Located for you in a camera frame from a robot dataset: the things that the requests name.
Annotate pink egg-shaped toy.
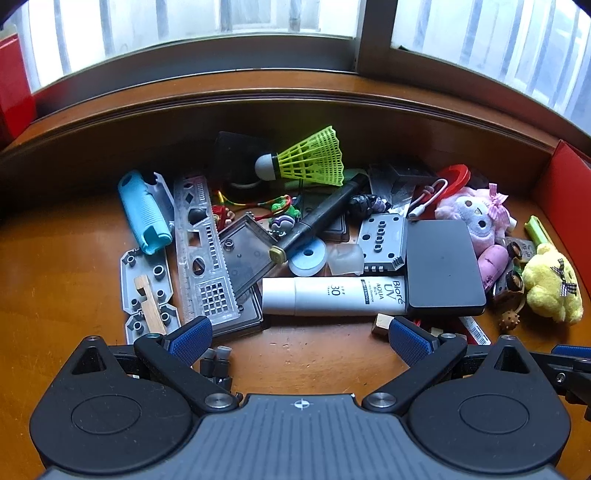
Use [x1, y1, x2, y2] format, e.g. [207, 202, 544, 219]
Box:
[478, 244, 509, 294]

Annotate black marker pen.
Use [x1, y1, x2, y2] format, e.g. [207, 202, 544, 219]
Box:
[269, 178, 370, 265]

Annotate red box with cardboard rim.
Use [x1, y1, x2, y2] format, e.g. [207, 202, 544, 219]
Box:
[0, 34, 38, 139]

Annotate white short cable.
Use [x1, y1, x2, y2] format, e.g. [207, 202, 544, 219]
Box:
[407, 179, 450, 220]

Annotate teal ribbed handle grip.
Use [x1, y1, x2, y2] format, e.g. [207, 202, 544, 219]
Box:
[117, 170, 174, 256]

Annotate grey plastic shell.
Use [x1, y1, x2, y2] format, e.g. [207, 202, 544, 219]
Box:
[141, 172, 177, 232]

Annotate wooden clip stand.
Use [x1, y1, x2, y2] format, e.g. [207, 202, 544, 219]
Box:
[134, 274, 167, 337]

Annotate black plastic holder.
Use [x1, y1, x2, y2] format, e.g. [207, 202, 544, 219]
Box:
[213, 131, 273, 190]

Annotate dark plastic case base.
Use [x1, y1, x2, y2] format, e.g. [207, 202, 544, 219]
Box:
[210, 284, 266, 341]

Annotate red string figure charm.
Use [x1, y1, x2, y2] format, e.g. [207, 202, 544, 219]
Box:
[212, 189, 296, 232]

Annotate green lighter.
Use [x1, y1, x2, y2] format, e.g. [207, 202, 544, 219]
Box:
[524, 215, 555, 250]

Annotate grey window frame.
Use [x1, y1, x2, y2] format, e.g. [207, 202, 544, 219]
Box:
[0, 0, 591, 153]

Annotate transparent stencil ruler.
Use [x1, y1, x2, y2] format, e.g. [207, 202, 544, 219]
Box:
[173, 174, 242, 329]

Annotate white tape roll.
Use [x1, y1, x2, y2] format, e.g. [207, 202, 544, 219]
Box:
[288, 239, 328, 277]

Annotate red lighter with label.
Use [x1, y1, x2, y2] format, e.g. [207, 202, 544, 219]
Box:
[457, 315, 491, 346]

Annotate dark transparent case lid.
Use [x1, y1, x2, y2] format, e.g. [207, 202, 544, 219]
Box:
[218, 213, 282, 298]

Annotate grey plastic part with holes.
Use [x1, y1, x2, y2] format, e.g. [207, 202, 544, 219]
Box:
[356, 213, 408, 274]

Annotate pink plush toy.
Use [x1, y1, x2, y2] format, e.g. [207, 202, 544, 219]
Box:
[435, 184, 511, 252]

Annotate black fuzzy hair tie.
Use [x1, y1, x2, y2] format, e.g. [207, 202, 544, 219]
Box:
[348, 194, 393, 217]

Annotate red plastic ring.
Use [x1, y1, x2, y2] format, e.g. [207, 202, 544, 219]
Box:
[436, 164, 472, 197]

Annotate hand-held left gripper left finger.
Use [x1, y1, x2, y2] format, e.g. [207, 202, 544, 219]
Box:
[64, 316, 238, 414]

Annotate translucent plastic piece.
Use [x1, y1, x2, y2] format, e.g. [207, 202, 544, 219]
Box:
[327, 244, 365, 277]

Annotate black power bank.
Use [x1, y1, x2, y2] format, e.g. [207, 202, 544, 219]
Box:
[405, 219, 488, 317]

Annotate dark plastic bag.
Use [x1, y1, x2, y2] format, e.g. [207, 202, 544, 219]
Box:
[368, 159, 439, 215]

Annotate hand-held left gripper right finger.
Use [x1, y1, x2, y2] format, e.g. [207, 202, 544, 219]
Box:
[362, 318, 535, 414]

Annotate grey studded plastic plate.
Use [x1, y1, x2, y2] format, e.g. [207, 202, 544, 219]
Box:
[120, 247, 182, 344]

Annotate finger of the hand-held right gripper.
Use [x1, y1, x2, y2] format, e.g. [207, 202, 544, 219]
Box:
[529, 344, 591, 407]

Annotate yellow-green plastic shuttlecock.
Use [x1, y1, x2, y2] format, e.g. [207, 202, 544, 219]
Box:
[255, 126, 346, 188]

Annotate yellow plush toy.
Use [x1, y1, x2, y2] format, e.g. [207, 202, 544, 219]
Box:
[523, 244, 583, 324]

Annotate small black white connectors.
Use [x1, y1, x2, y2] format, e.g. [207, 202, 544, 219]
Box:
[199, 345, 234, 388]

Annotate white sunscreen tube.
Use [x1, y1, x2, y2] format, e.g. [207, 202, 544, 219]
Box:
[262, 276, 409, 317]

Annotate green cartoon charm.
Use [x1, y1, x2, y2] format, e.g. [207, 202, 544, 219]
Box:
[268, 196, 303, 232]

